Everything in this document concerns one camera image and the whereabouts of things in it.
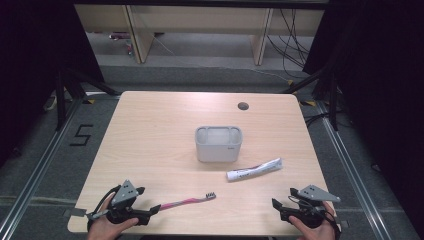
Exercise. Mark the white toothpaste tube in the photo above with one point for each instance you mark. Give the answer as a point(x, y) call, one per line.
point(255, 170)

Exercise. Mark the black metal stand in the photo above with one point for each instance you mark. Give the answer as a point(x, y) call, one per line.
point(60, 100)
point(333, 100)

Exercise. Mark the pink toothbrush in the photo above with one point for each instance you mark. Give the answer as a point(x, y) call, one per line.
point(190, 201)

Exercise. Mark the person's left hand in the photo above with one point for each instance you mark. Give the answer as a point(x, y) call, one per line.
point(106, 228)

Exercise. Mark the grey toothbrush holder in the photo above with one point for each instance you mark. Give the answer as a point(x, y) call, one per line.
point(218, 145)

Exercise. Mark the dark curtain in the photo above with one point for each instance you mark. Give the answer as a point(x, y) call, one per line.
point(30, 66)
point(383, 83)

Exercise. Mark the grey tape piece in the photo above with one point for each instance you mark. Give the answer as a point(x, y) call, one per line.
point(75, 212)

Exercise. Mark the yellow black floor tape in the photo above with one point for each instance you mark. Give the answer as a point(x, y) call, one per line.
point(308, 103)

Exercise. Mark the light wooden shelf unit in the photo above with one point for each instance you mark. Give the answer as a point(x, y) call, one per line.
point(200, 20)

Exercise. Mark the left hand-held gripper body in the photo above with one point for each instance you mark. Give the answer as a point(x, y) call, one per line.
point(124, 196)

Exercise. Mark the small red white object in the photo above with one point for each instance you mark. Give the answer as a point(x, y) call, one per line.
point(129, 47)

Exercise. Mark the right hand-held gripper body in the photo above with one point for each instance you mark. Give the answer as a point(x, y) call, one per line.
point(308, 206)

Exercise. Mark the aluminium floor rail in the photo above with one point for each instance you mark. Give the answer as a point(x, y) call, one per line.
point(353, 180)
point(40, 166)

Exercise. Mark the person's right hand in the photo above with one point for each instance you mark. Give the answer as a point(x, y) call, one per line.
point(316, 231)

